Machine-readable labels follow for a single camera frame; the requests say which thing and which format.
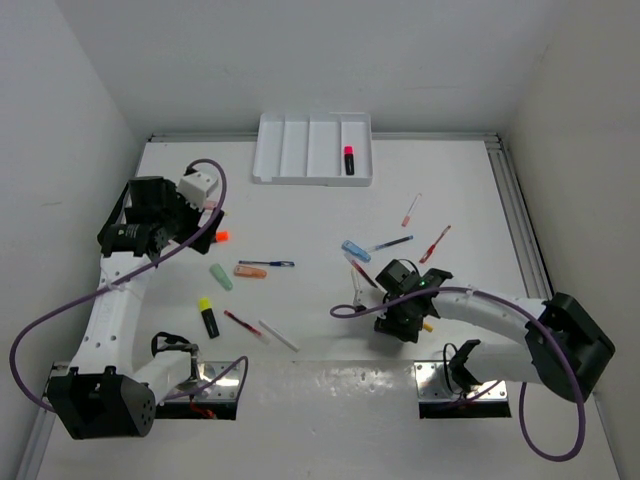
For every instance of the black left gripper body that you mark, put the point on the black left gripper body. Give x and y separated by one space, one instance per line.
180 218

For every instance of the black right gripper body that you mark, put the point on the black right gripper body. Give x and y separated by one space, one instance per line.
398 320

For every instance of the orange cap highlighter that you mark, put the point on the orange cap highlighter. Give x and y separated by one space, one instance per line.
222 236

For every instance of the dark red gel pen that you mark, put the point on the dark red gel pen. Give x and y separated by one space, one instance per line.
360 270

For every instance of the green eraser case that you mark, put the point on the green eraser case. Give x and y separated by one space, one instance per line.
221 277

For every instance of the yellow cap black highlighter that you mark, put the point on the yellow cap black highlighter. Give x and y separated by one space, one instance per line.
208 317

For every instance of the orange eraser case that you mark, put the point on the orange eraser case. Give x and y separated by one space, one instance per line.
245 271

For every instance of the pink cap black highlighter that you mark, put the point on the pink cap black highlighter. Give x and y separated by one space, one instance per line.
349 161

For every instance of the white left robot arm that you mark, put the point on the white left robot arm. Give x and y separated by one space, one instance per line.
103 395

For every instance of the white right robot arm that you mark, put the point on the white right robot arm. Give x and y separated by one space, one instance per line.
552 342

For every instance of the red ballpoint pen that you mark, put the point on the red ballpoint pen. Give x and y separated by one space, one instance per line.
431 249

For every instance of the blue gel pen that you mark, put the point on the blue gel pen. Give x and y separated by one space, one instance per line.
390 243

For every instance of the blue eraser case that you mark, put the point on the blue eraser case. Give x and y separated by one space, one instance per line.
355 251

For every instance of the pink tip clear pen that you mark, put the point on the pink tip clear pen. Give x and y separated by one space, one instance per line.
407 218

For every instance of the blue ballpoint pen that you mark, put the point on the blue ballpoint pen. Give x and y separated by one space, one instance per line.
279 263

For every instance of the white marker pen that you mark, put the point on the white marker pen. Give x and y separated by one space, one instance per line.
279 336

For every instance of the white divided organizer tray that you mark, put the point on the white divided organizer tray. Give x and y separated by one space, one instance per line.
308 149

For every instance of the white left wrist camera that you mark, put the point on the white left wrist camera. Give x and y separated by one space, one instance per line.
196 188

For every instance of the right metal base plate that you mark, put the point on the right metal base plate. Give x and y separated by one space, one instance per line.
432 387

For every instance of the metal base plate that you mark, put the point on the metal base plate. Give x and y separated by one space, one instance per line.
215 381
432 387

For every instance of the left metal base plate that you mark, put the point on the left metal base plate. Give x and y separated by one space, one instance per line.
215 381

